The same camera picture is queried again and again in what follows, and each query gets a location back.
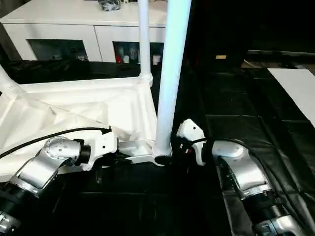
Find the black work mat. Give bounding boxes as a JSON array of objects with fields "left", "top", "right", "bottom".
[{"left": 0, "top": 59, "right": 315, "bottom": 236}]

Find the white flat board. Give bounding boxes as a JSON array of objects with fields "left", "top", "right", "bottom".
[{"left": 267, "top": 68, "right": 315, "bottom": 121}]

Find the black metal rail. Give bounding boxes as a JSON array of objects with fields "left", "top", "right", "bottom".
[{"left": 247, "top": 49, "right": 315, "bottom": 56}]

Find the white plastic table top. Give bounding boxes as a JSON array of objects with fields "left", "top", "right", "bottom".
[{"left": 0, "top": 75, "right": 173, "bottom": 183}]

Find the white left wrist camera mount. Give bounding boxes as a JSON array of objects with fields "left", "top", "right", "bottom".
[{"left": 82, "top": 129, "right": 119, "bottom": 172}]

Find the dark bundle of cables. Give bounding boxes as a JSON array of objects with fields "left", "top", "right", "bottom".
[{"left": 98, "top": 0, "right": 122, "bottom": 12}]

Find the white cabinet with glass doors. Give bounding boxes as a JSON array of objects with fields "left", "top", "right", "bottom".
[{"left": 0, "top": 0, "right": 171, "bottom": 65}]

